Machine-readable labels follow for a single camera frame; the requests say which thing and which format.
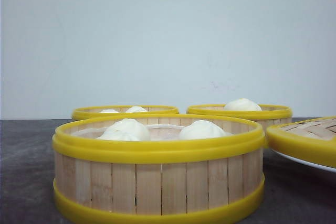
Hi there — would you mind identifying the woven bamboo steamer lid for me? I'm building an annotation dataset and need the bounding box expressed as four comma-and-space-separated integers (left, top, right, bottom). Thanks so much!
266, 115, 335, 168

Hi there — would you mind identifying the larger bun back left basket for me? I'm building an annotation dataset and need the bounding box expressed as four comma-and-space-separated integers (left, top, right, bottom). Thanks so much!
125, 106, 148, 113

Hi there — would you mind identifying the right bun in front basket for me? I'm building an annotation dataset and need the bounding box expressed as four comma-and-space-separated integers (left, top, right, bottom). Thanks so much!
178, 120, 232, 140

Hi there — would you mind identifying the bun in basket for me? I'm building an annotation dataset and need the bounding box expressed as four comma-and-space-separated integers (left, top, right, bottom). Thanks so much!
223, 98, 262, 111
178, 120, 232, 140
98, 119, 151, 141

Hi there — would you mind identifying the left bun in front basket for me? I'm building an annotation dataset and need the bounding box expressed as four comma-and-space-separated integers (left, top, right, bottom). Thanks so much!
98, 119, 151, 141

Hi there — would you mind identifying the small bun back left basket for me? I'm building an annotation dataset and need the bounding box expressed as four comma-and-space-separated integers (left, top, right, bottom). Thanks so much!
100, 109, 119, 113

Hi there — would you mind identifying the bun in back right basket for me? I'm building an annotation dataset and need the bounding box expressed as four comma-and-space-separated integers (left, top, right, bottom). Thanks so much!
223, 98, 262, 111

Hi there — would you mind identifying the front bamboo steamer basket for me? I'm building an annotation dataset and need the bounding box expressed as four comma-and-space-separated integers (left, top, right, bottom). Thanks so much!
52, 114, 265, 223

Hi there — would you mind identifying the white plate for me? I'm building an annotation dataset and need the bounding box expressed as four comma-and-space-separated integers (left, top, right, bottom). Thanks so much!
271, 148, 336, 173

